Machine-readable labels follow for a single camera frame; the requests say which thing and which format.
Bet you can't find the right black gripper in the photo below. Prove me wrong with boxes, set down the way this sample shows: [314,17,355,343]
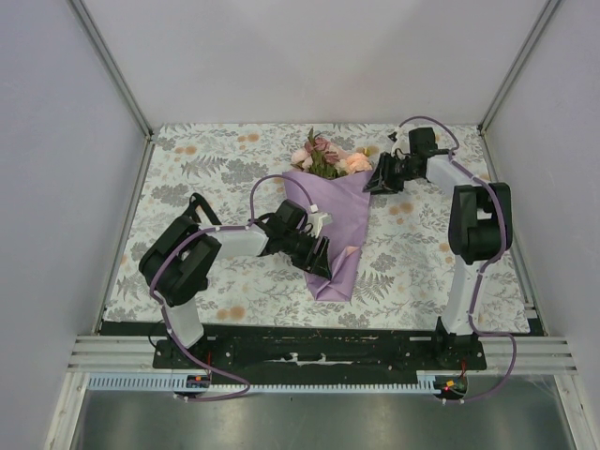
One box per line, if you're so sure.
[363,153,420,197]

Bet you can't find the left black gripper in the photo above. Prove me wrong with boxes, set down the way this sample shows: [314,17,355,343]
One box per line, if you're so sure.
[281,231,331,281]

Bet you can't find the cream rose fake flower stem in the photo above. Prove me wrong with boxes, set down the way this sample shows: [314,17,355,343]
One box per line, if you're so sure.
[337,147,372,174]

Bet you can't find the dark pink fake flower stem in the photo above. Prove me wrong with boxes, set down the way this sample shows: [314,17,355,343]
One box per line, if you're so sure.
[302,127,343,180]

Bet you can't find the black ribbon with gold text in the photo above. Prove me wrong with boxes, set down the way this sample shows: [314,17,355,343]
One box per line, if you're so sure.
[184,192,221,226]

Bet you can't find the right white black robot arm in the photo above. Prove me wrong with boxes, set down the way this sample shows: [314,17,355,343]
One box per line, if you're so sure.
[364,127,513,369]

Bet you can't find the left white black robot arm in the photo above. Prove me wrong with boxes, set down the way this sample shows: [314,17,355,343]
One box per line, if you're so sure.
[139,194,333,368]

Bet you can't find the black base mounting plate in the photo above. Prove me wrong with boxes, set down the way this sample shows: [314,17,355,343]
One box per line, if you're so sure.
[152,322,488,386]

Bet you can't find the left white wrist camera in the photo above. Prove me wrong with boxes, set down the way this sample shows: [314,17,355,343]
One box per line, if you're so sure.
[305,211,333,237]

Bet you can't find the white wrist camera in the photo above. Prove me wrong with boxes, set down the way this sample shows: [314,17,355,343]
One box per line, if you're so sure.
[388,131,410,155]
[305,211,333,237]

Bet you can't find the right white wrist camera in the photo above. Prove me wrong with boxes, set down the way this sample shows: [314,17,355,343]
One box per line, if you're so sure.
[388,131,410,155]

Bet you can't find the white slotted cable duct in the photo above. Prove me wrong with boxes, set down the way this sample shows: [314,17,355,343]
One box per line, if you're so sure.
[87,372,458,395]

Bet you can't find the aluminium frame rail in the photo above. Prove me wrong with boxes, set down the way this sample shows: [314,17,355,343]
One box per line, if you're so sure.
[67,336,578,375]

